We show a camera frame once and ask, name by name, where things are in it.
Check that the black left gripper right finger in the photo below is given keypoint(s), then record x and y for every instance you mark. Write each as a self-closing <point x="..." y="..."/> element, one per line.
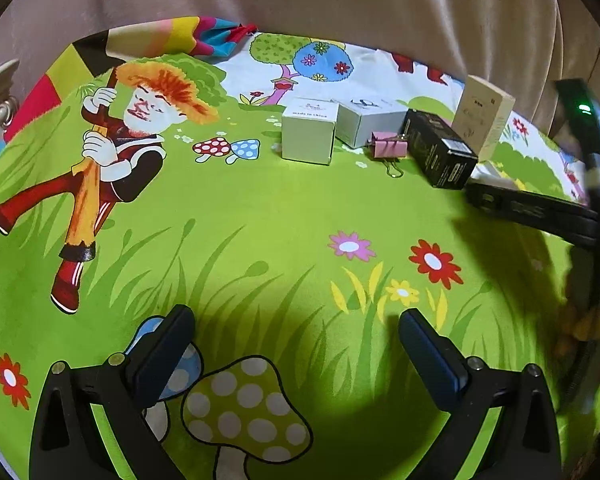
<point x="525" y="441"/>

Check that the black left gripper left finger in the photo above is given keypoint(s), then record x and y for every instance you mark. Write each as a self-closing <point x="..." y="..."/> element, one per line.
<point x="66" y="442"/>

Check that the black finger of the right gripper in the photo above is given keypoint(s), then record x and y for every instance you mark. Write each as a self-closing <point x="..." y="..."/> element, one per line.
<point x="574" y="223"/>

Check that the white rounded case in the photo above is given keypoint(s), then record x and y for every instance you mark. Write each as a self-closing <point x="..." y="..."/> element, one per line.
<point x="486" y="173"/>

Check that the person's right hand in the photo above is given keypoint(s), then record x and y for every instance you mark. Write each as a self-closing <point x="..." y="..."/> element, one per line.
<point x="574" y="327"/>

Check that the tall beige box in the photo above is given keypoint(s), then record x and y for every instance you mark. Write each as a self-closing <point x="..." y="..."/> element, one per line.
<point x="481" y="116"/>

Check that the black gold box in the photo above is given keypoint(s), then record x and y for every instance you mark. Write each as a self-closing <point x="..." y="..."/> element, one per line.
<point x="444" y="158"/>

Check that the beige curtain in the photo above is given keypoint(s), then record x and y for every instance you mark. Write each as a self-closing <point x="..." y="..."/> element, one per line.
<point x="520" y="45"/>

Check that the pink binder clip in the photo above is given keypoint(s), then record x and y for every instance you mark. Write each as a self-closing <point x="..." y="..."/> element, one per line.
<point x="388" y="148"/>

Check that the long white box black logo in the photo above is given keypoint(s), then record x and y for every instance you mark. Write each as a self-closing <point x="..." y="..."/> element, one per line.
<point x="358" y="118"/>

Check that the colourful cartoon tablecloth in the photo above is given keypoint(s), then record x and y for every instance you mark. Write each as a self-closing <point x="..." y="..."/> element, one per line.
<point x="145" y="170"/>

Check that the white box with red logo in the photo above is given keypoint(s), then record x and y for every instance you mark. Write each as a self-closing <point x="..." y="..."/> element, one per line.
<point x="308" y="131"/>

